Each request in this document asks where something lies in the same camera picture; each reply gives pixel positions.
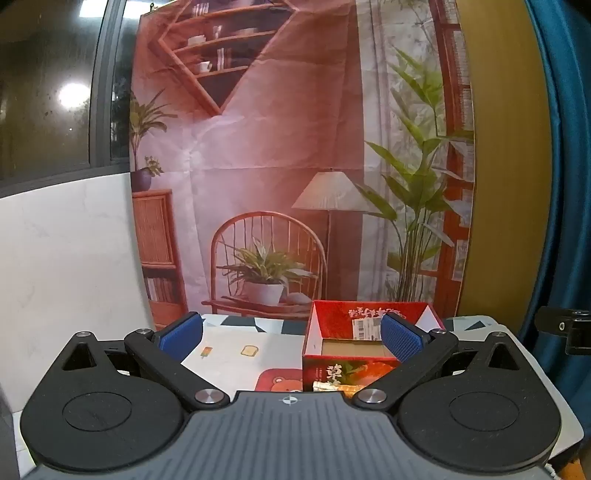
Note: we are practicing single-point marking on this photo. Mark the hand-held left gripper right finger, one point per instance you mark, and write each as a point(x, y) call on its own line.
point(401, 337)

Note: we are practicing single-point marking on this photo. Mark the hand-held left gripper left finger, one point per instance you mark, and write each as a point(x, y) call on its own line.
point(182, 334)

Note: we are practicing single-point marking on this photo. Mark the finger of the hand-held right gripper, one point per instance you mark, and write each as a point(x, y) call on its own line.
point(561, 323)

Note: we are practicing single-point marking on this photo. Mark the red strawberry print cardboard box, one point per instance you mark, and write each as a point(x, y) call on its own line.
point(325, 321)

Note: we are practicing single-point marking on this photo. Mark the orange floral cloth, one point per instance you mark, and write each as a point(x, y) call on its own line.
point(330, 386)

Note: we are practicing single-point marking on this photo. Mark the blue curtain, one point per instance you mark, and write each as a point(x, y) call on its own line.
point(570, 184)

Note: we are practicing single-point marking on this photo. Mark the dark window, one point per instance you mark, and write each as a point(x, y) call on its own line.
point(46, 138)

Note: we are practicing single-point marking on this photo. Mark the printed room scene wall tapestry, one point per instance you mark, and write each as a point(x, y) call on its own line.
point(277, 138)

